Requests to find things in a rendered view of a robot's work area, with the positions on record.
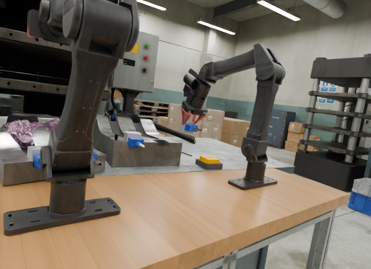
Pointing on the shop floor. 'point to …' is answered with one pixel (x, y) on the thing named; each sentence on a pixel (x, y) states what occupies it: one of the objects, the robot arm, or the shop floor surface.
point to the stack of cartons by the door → (293, 144)
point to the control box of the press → (135, 70)
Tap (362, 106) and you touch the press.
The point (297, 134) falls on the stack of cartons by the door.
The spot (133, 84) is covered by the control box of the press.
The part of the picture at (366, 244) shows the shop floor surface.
